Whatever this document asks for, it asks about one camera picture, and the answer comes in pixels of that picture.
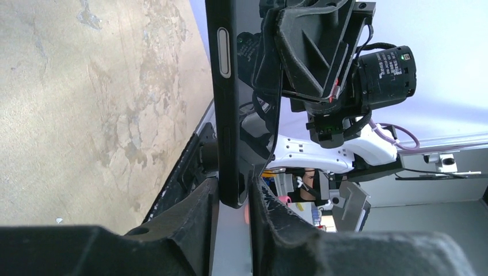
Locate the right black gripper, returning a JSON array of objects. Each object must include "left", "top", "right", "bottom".
[{"left": 252, "top": 1, "right": 376, "bottom": 114}]

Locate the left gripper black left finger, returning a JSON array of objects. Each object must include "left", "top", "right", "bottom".
[{"left": 1, "top": 178, "right": 219, "bottom": 275}]

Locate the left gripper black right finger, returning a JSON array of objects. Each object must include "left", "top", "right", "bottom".
[{"left": 249, "top": 177, "right": 475, "bottom": 275}]

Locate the black phone case edge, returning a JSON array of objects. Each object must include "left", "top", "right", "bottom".
[{"left": 205, "top": 1, "right": 246, "bottom": 209}]

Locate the black phone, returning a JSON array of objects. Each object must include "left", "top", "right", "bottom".
[{"left": 235, "top": 1, "right": 287, "bottom": 205}]

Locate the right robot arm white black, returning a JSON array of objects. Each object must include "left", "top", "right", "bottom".
[{"left": 251, "top": 1, "right": 417, "bottom": 150}]

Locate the aluminium frame rail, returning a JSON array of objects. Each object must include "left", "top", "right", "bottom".
[{"left": 398, "top": 132, "right": 487, "bottom": 155}]

